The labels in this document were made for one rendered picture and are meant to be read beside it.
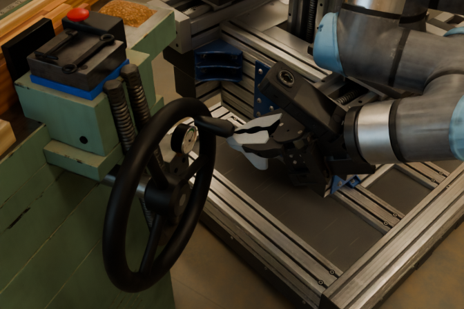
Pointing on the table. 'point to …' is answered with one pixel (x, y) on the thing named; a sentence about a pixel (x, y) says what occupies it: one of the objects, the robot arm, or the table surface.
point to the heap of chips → (128, 12)
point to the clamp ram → (26, 46)
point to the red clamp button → (78, 14)
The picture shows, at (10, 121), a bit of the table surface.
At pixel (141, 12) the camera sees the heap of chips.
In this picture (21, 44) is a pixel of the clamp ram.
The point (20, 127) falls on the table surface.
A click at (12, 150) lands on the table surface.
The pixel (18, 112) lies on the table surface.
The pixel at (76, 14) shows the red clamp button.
